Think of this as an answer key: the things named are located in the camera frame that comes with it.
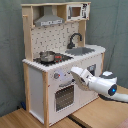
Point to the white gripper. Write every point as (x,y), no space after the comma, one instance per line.
(81,77)

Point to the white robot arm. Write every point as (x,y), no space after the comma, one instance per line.
(105,85)

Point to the wooden toy kitchen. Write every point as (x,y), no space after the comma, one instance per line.
(50,38)

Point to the toy fridge door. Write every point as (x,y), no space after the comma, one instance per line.
(94,66)

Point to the grey toy sink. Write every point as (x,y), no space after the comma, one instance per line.
(79,51)

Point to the left red stove knob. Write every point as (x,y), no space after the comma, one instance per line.
(56,75)

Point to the toy oven door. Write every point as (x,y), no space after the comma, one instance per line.
(63,98)

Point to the black toy stovetop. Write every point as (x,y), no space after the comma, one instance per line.
(58,59)

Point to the black toy faucet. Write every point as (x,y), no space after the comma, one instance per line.
(71,43)

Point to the silver toy pot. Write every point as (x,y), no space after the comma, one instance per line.
(47,56)

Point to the green backdrop curtain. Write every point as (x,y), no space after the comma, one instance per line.
(107,27)

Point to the white toy microwave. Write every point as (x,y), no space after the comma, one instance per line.
(77,11)

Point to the grey range hood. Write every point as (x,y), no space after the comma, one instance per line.
(48,18)

